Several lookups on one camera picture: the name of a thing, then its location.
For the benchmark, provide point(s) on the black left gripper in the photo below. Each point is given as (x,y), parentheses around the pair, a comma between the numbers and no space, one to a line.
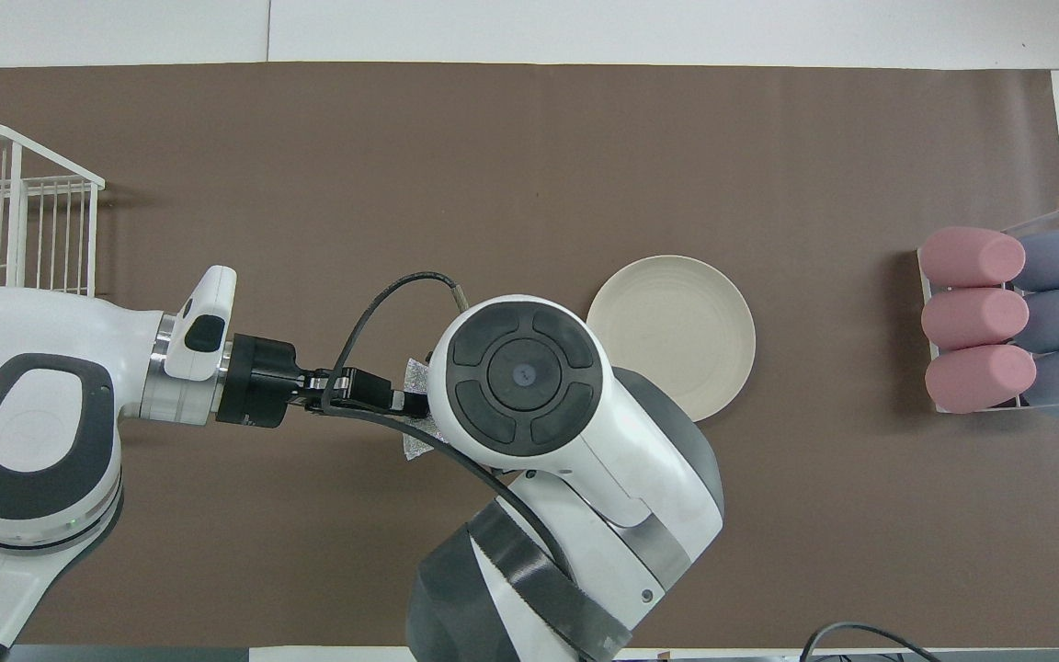
(258,382)

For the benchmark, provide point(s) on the silver glitter sponge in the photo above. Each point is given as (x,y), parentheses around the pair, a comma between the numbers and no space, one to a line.
(419,443)

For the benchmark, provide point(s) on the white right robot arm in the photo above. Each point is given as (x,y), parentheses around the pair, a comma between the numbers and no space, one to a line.
(585,460)

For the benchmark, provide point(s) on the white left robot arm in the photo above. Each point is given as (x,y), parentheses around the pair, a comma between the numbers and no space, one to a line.
(42,368)

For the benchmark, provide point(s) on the cream round plate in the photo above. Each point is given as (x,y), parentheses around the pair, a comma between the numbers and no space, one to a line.
(677,331)

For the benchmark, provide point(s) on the brown table mat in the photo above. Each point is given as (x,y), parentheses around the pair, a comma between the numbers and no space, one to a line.
(493,165)

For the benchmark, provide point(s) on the pink plastic cup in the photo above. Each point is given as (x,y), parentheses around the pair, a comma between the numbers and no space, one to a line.
(980,379)
(975,319)
(971,257)

